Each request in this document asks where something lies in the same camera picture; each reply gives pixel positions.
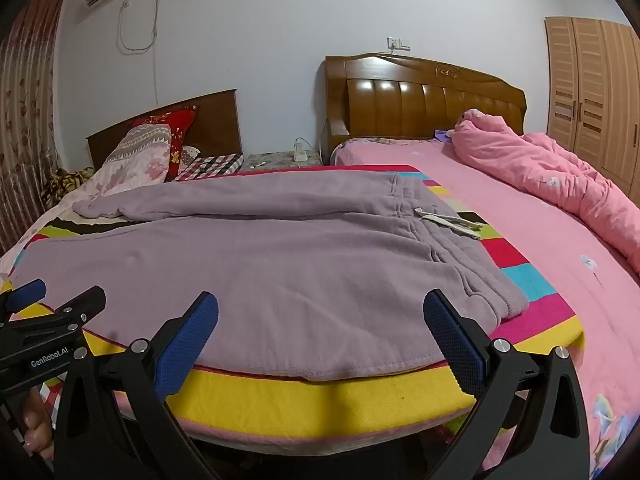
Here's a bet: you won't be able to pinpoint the colourful striped blanket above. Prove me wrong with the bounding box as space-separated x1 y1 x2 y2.
0 164 586 443

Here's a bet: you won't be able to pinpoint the pink quilt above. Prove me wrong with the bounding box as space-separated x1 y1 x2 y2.
447 109 640 276

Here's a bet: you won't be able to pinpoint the brown floral curtain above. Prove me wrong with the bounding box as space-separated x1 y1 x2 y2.
0 0 68 256

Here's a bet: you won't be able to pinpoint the pale pink floral sheet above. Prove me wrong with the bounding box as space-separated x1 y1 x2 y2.
0 160 171 281

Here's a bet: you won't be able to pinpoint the large glossy wooden headboard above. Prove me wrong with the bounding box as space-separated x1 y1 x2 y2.
320 52 528 166

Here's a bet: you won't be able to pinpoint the red pillow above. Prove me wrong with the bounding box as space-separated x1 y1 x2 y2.
131 105 198 182

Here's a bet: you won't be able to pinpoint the light wooden wardrobe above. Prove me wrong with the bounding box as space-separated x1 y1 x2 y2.
544 16 640 196

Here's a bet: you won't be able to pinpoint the nightstand with floral cover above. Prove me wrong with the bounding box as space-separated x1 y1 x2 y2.
243 150 323 170

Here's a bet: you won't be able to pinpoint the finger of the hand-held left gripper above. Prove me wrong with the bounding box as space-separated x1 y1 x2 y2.
0 279 47 323
47 286 107 326

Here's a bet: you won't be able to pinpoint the brown yellow fuzzy blanket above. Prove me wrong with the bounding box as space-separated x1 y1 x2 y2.
42 166 96 211

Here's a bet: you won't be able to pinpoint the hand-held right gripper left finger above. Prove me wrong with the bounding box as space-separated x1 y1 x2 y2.
52 291 221 480

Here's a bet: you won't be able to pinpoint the person's left hand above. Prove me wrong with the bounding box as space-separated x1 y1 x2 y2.
22 389 55 462

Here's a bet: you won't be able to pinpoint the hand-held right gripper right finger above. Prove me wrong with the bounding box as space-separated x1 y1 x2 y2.
422 289 591 480

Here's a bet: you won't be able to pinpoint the white air conditioner cable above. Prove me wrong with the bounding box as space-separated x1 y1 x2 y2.
118 0 160 55

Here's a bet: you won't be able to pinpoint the purple pants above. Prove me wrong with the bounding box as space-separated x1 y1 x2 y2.
11 170 530 381

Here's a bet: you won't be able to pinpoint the small checked cloth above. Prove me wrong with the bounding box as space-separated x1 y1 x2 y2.
175 152 245 182

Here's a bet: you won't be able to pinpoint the pink zigzag patterned pillow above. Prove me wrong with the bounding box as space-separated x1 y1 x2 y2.
102 124 173 186

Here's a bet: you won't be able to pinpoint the dark plain wooden headboard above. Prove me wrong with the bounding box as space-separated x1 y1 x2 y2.
86 89 244 171

